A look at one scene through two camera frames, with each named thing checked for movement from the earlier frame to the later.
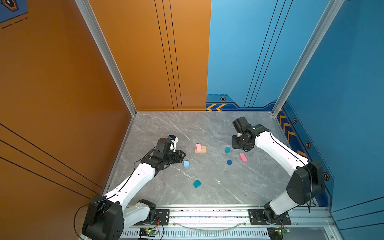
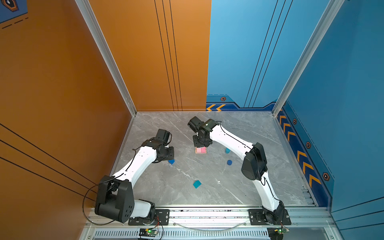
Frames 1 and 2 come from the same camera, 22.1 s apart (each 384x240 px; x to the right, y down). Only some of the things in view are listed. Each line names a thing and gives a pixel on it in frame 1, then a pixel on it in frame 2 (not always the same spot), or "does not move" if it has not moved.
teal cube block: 197,183 does not move
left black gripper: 179,157 -> 171,154
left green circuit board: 146,232 does not move
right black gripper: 235,146 -> 196,145
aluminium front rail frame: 232,223 does not move
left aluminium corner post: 86,9 does not move
